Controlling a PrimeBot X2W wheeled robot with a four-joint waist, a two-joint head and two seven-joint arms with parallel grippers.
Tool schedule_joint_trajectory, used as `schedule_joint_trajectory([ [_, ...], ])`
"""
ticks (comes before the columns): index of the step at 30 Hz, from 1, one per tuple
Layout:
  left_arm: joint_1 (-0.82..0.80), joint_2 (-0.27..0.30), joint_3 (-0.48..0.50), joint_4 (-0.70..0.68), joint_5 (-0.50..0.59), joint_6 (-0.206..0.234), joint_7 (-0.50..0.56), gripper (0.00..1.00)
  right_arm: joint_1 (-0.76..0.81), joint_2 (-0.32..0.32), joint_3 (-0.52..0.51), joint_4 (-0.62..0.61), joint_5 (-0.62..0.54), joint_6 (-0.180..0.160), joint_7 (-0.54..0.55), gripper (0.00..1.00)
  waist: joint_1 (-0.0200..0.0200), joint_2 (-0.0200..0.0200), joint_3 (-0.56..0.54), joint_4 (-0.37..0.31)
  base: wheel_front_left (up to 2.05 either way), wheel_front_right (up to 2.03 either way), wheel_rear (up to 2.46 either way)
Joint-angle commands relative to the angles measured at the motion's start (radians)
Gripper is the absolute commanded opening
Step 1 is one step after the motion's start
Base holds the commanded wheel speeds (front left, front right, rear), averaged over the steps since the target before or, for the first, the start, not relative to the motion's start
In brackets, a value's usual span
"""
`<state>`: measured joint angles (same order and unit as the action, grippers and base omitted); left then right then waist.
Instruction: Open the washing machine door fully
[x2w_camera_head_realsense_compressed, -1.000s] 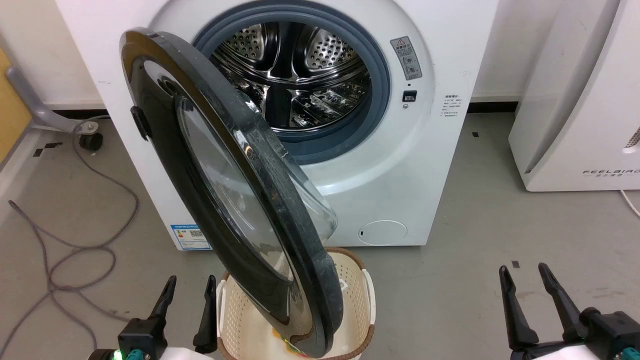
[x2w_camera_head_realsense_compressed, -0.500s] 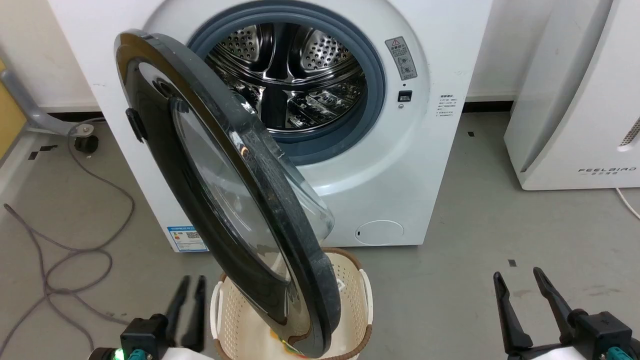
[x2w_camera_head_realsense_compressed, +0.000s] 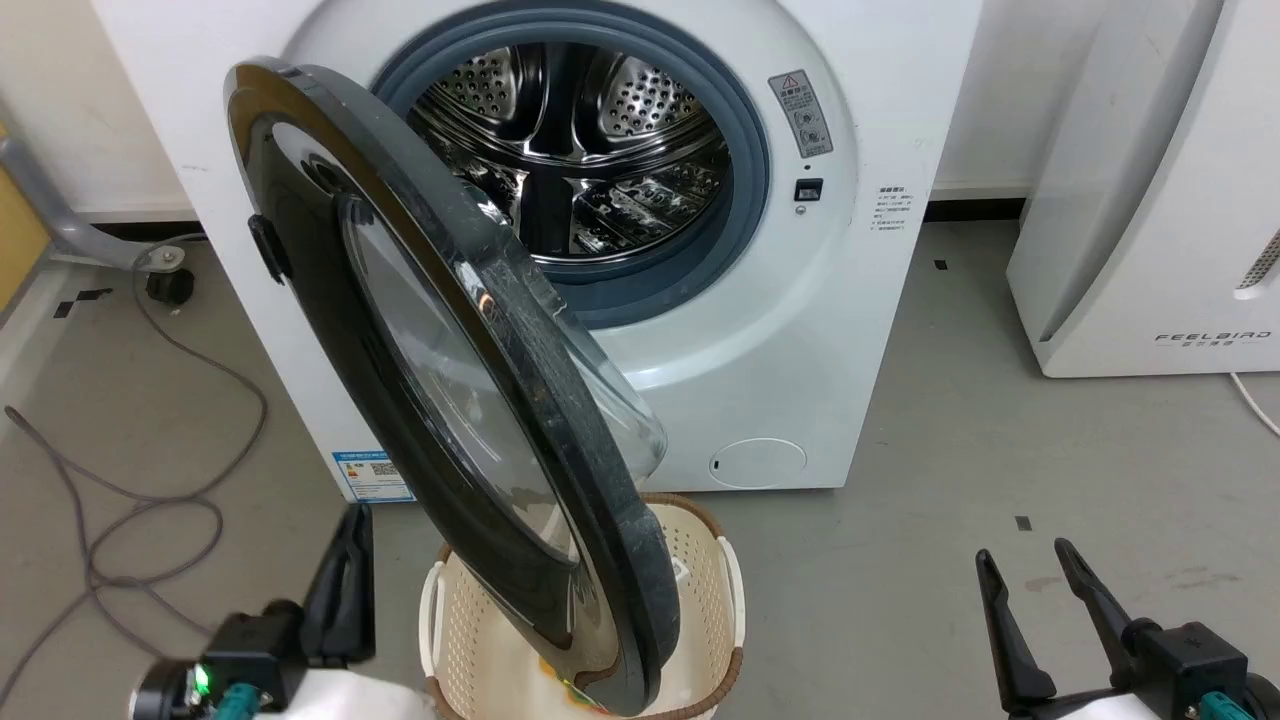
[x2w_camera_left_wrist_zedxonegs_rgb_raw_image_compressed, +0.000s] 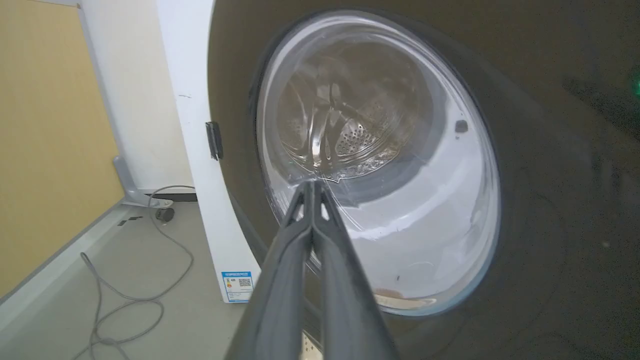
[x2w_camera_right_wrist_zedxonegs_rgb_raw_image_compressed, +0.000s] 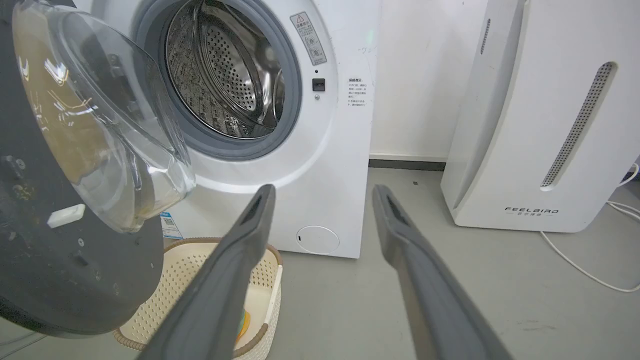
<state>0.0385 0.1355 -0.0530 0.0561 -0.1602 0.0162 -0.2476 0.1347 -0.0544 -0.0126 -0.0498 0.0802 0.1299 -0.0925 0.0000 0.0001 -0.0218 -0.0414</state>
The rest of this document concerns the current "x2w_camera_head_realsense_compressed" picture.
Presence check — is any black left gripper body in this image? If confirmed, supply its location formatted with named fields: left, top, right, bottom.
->
left=200, top=600, right=307, bottom=703

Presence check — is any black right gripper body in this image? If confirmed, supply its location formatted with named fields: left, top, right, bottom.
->
left=1128, top=619, right=1253, bottom=720

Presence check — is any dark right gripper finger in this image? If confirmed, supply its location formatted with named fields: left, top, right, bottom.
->
left=975, top=548, right=1058, bottom=717
left=1053, top=537, right=1139, bottom=693

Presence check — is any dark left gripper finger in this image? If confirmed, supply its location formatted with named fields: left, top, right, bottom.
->
left=299, top=505, right=357, bottom=669
left=338, top=503, right=377, bottom=667

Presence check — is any black round glass washer door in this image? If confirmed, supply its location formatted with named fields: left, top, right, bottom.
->
left=222, top=58, right=683, bottom=718

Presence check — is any white front-load washing machine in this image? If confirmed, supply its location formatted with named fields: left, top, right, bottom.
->
left=90, top=0, right=986, bottom=504

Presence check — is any blue energy label sticker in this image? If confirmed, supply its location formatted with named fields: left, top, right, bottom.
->
left=332, top=450, right=417, bottom=504

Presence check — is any yellow colourful item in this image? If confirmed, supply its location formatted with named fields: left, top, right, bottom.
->
left=540, top=655, right=611, bottom=715

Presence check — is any round white filter cover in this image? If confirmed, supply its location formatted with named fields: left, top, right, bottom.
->
left=708, top=438, right=808, bottom=490

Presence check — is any cream plastic laundry basket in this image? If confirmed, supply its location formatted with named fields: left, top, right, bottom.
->
left=418, top=492, right=746, bottom=720

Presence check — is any white floor appliance with lettering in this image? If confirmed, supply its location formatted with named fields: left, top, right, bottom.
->
left=1005, top=0, right=1280, bottom=379

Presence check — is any black caster wheel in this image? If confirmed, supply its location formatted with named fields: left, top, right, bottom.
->
left=145, top=268, right=195, bottom=307

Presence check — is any grey cart leg with caster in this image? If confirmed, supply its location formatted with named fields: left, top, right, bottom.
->
left=0, top=135, right=191, bottom=274

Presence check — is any yellow wooden panel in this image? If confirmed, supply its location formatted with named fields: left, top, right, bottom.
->
left=0, top=120, right=52, bottom=313

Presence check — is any grey warning sticker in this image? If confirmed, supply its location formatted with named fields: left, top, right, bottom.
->
left=767, top=70, right=835, bottom=159

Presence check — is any thin white cable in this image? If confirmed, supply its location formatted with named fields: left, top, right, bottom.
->
left=1228, top=371, right=1280, bottom=439

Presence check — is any long grey floor cable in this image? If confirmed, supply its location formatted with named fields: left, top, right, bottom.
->
left=0, top=235, right=270, bottom=703

